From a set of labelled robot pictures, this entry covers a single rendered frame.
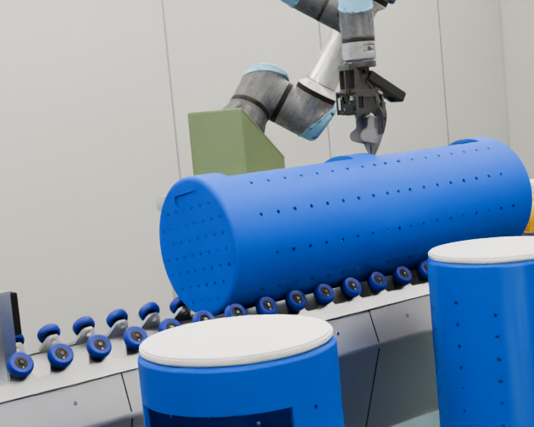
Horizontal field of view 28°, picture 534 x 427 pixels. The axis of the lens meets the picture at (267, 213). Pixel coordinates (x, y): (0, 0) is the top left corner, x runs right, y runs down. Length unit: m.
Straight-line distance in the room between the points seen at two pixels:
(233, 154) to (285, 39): 3.52
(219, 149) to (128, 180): 2.70
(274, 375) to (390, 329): 0.92
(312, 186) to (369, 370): 0.42
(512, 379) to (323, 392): 0.69
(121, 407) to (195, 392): 0.52
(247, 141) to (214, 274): 0.67
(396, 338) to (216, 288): 0.44
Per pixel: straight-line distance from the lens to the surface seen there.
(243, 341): 1.48
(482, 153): 2.55
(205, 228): 2.09
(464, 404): 2.13
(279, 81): 2.86
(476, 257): 2.05
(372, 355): 2.27
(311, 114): 2.84
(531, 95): 7.70
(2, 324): 1.90
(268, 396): 1.41
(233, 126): 2.70
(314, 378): 1.44
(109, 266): 5.36
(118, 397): 1.93
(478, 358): 2.08
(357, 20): 2.38
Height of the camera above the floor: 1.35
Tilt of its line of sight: 6 degrees down
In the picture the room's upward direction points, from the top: 5 degrees counter-clockwise
